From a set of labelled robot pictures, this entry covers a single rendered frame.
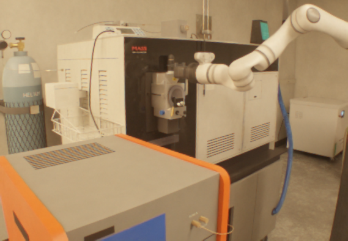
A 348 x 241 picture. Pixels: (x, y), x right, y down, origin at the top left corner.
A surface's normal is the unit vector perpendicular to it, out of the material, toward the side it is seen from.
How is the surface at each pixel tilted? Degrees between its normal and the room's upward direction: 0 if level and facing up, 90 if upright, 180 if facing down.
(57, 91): 90
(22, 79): 83
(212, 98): 90
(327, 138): 90
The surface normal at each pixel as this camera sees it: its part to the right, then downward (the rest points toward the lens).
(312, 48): -0.73, 0.12
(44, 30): 0.68, 0.13
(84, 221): 0.00, -0.98
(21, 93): 0.39, 0.16
